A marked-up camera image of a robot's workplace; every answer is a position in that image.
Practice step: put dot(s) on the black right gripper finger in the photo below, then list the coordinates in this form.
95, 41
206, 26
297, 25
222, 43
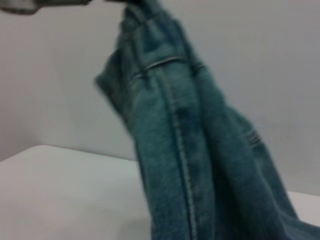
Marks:
25, 6

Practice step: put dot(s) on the blue denim shorts with embroidery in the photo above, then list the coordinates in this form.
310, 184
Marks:
187, 150

